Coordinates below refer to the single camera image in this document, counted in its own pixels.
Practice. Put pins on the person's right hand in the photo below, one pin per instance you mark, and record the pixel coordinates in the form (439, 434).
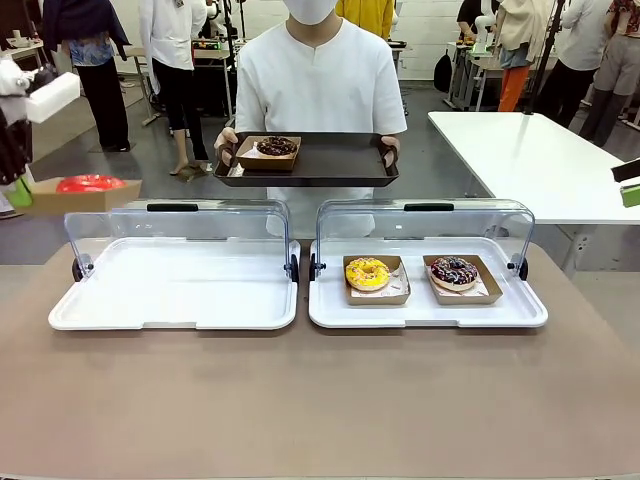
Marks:
(222, 142)

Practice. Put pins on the chocolate donut with coloured sprinkles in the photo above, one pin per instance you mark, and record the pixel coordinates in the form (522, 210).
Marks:
(454, 272)

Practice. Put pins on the white display tray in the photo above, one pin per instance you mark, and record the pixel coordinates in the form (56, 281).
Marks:
(425, 315)
(175, 285)

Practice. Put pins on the white table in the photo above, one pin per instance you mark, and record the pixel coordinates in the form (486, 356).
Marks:
(525, 160)

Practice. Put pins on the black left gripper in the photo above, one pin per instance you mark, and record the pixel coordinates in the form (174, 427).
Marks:
(14, 140)

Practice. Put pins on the white face mask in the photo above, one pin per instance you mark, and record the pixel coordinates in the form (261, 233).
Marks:
(311, 11)

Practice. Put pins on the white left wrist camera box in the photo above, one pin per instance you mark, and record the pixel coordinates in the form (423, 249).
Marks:
(52, 97)

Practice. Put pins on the black backpack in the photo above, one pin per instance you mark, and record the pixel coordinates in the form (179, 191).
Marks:
(443, 72)

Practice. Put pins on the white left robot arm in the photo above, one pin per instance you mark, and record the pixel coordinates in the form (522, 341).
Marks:
(10, 77)

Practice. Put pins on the person in orange trousers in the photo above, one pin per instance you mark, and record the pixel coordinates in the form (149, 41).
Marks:
(515, 60)

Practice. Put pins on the chocolate sprinkle donut in tray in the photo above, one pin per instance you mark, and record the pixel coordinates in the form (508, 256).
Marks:
(492, 292)

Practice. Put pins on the yellow donut in cardboard tray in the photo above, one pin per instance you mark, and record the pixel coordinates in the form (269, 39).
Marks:
(375, 298)

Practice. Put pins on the red printed paper liner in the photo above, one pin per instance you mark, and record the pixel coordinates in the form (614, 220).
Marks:
(477, 291)
(399, 282)
(254, 150)

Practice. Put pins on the yellow sprinkled donut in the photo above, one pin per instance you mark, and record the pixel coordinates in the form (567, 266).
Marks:
(366, 274)

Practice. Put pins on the person in dark blue top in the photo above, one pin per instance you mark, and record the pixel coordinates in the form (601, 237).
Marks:
(97, 75)

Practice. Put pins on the dark brown serving tray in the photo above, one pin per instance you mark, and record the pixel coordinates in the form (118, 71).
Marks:
(340, 160)

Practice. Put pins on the black stand pole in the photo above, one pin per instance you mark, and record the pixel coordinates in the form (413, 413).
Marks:
(542, 60)

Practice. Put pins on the person's left hand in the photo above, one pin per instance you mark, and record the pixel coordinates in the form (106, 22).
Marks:
(395, 145)

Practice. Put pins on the clear plastic display lid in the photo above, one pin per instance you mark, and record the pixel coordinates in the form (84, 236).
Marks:
(425, 222)
(175, 220)

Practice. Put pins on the person in white top black trousers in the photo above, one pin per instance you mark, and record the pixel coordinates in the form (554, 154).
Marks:
(175, 50)

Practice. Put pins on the person in grey trousers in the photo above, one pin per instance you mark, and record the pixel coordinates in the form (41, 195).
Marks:
(617, 70)

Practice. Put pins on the chocolate crumb donut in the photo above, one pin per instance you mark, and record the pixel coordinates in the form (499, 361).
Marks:
(276, 145)

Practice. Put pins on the person in yellow shirt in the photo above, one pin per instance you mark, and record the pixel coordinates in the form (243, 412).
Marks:
(367, 15)

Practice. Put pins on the person in white shirt dark trousers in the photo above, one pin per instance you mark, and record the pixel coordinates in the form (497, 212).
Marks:
(580, 45)

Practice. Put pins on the right gripper green finger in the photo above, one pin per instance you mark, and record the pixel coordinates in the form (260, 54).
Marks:
(627, 171)
(631, 196)

